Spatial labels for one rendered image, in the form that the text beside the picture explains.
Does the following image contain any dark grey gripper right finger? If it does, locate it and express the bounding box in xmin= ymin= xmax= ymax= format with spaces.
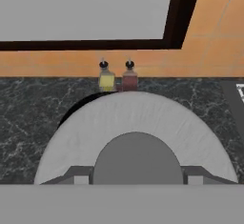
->
xmin=182 ymin=165 xmax=238 ymax=185

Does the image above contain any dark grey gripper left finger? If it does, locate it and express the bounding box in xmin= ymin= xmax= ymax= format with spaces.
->
xmin=40 ymin=165 xmax=95 ymax=185

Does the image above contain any yellow oil bottle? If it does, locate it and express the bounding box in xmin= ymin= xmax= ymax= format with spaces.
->
xmin=98 ymin=56 xmax=116 ymax=93

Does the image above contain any red vinegar bottle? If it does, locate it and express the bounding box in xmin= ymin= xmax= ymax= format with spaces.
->
xmin=121 ymin=56 xmax=139 ymax=92

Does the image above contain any dark framed window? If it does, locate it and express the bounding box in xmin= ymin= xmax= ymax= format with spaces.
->
xmin=0 ymin=0 xmax=204 ymax=51

